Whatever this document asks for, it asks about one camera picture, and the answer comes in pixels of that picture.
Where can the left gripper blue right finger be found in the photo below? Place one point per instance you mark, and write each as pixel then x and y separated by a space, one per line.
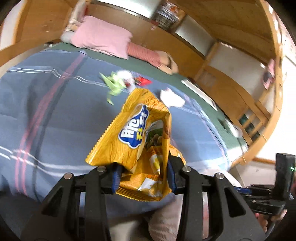
pixel 171 173

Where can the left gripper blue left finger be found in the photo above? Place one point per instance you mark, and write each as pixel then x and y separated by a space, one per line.
pixel 116 177

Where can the yellow chip bag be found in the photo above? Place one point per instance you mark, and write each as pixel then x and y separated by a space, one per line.
pixel 139 140

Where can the white pink wrapper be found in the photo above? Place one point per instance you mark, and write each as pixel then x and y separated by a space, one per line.
pixel 170 99

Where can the white oval device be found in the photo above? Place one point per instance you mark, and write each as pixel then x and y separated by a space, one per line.
pixel 232 129

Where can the white flat board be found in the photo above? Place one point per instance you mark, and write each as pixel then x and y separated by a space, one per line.
pixel 200 93

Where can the green crumpled paper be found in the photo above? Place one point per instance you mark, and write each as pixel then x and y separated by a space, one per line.
pixel 115 84

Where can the red wrapper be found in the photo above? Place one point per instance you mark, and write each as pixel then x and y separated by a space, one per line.
pixel 140 81

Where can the blue striped blanket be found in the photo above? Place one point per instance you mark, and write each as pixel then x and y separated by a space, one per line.
pixel 54 109

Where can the striped plush doll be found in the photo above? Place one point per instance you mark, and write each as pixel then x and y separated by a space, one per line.
pixel 159 59

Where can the pink hanging cloth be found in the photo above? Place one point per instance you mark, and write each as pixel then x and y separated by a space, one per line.
pixel 269 74

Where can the pink pillow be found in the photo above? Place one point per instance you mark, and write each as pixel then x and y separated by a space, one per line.
pixel 99 36

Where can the wooden cabinet wall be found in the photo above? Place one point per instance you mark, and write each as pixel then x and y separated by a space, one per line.
pixel 190 61

